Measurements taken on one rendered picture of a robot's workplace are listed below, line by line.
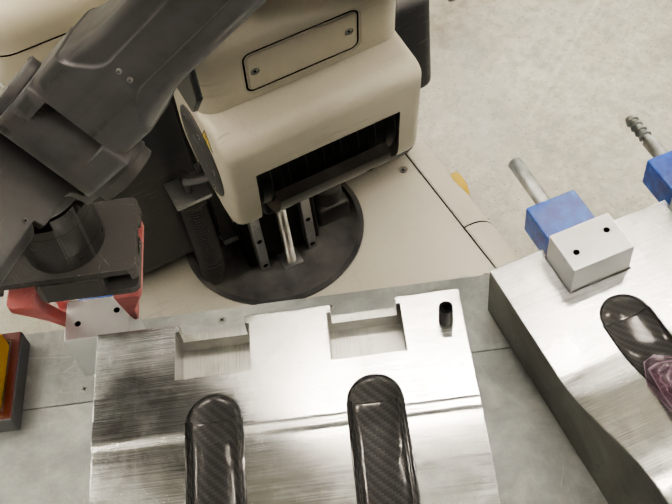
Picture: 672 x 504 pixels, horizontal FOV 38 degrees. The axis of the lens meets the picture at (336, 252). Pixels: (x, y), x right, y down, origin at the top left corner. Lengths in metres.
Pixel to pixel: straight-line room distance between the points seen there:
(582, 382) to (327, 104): 0.40
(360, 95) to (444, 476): 0.45
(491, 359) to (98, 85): 0.39
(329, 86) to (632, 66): 1.28
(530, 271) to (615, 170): 1.23
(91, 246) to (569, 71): 1.58
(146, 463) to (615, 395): 0.32
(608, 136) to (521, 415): 1.32
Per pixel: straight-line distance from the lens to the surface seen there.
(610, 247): 0.74
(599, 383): 0.70
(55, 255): 0.68
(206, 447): 0.66
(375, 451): 0.65
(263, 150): 0.94
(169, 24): 0.48
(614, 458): 0.67
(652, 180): 0.82
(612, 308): 0.74
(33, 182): 0.61
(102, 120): 0.54
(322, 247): 1.50
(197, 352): 0.72
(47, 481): 0.78
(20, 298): 0.73
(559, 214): 0.77
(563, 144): 2.00
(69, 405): 0.80
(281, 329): 0.69
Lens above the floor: 1.47
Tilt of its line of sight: 53 degrees down
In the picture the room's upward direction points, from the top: 9 degrees counter-clockwise
